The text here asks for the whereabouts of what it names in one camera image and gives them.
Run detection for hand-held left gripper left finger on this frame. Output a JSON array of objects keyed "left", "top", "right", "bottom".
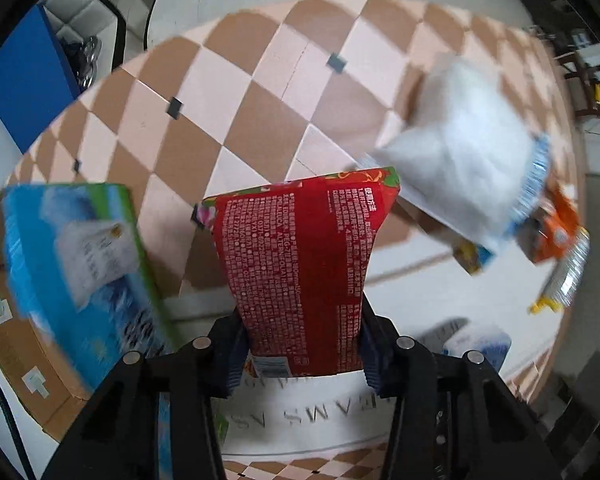
[{"left": 40, "top": 309, "right": 253, "bottom": 480}]

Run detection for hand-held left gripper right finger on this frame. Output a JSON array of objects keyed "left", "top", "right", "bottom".
[{"left": 358, "top": 296, "right": 563, "bottom": 480}]

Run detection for red tissue pack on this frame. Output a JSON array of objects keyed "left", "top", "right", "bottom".
[{"left": 194, "top": 166, "right": 402, "bottom": 378}]

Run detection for white soft tissue pack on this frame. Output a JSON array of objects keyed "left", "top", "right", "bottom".
[{"left": 357, "top": 54, "right": 553, "bottom": 256}]

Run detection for blue and white tissue pack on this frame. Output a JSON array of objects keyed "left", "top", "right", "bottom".
[{"left": 422, "top": 316, "right": 513, "bottom": 377}]

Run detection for yellow and blue small pack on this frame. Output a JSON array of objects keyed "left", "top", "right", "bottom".
[{"left": 451, "top": 237, "right": 497, "bottom": 277}]

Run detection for blue and green tissue pack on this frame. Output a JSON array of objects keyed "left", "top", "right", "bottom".
[{"left": 1, "top": 182, "right": 182, "bottom": 480}]

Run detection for clear plastic bottle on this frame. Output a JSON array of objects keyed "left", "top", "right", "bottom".
[{"left": 529, "top": 226, "right": 592, "bottom": 317}]

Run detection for cardboard box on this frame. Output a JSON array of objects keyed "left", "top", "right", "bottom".
[{"left": 0, "top": 209, "right": 97, "bottom": 442}]

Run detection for orange tissue pack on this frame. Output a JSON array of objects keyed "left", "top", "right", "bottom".
[{"left": 516, "top": 184, "right": 582, "bottom": 266}]

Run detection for brown and pink checkered mat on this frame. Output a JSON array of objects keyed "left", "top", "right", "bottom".
[{"left": 0, "top": 0, "right": 588, "bottom": 480}]

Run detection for dark shoes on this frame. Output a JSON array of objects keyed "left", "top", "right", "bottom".
[{"left": 60, "top": 35, "right": 104, "bottom": 92}]

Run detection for blue board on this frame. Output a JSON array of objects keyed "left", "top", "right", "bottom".
[{"left": 0, "top": 4, "right": 82, "bottom": 155}]

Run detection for wooden chair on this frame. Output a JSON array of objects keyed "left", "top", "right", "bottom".
[{"left": 532, "top": 24, "right": 600, "bottom": 120}]

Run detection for black cable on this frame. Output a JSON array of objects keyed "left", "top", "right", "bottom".
[{"left": 142, "top": 0, "right": 173, "bottom": 52}]

